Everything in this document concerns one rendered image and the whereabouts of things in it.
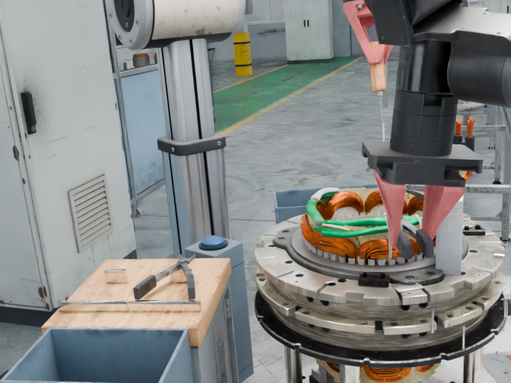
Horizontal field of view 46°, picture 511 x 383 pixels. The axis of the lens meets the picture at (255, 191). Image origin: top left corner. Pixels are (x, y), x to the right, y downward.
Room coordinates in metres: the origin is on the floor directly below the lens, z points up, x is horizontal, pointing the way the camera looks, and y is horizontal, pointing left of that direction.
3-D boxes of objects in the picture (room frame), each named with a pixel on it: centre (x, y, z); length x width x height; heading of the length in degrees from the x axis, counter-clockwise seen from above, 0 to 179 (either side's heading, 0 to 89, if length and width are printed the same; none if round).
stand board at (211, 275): (0.71, 0.15, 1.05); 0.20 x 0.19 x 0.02; 171
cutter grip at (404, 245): (0.53, -0.14, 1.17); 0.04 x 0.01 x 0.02; 177
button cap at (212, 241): (0.93, 0.08, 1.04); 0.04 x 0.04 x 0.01
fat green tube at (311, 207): (0.74, -0.08, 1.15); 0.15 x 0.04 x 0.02; 162
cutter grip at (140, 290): (0.67, 0.14, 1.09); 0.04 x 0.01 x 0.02; 156
